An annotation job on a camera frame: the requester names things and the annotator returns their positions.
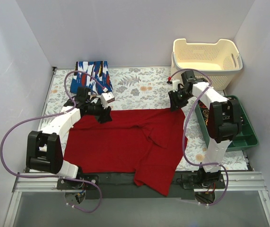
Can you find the blue patterned trousers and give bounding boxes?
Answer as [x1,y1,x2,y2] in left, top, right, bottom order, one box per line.
[70,61,113,95]

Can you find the red garment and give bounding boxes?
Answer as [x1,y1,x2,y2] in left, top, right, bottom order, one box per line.
[64,108,185,196]

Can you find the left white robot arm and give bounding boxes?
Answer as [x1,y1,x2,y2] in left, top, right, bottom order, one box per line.
[26,87,115,189]

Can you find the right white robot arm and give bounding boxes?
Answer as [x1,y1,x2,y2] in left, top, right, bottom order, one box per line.
[167,69,242,188]

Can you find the cream plastic laundry basket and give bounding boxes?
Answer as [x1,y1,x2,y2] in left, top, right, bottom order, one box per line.
[171,38,243,91]

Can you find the dark brown rolled belt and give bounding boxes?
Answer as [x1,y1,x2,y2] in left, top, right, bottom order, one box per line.
[199,105,209,122]

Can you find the floral table mat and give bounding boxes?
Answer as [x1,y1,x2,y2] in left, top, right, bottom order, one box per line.
[29,66,249,173]

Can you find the green compartment tray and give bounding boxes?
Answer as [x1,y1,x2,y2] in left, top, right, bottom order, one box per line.
[195,95,259,152]

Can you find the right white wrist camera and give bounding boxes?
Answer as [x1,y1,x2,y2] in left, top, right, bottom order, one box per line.
[168,76,183,92]

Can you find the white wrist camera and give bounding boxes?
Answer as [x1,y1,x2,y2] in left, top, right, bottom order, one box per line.
[168,76,183,92]
[100,92,115,109]

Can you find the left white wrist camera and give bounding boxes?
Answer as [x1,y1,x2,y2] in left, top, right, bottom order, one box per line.
[100,92,115,109]

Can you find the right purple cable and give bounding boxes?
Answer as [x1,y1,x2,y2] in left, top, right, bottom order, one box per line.
[169,68,227,206]

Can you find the purple cable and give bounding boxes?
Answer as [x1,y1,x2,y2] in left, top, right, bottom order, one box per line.
[169,68,227,206]
[0,70,108,213]

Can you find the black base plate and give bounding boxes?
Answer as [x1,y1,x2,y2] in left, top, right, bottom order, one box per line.
[56,171,226,200]

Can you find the aluminium rail frame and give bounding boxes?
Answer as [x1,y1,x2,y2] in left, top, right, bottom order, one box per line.
[13,171,267,192]

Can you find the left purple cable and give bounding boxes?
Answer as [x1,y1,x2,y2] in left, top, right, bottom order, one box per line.
[0,70,108,213]

